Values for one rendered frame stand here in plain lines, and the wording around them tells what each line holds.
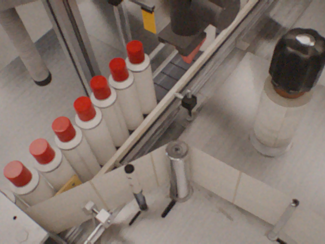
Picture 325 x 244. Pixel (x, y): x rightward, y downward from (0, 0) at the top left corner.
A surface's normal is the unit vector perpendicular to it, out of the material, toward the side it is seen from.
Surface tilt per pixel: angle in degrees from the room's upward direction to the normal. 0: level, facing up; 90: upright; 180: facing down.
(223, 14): 89
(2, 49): 0
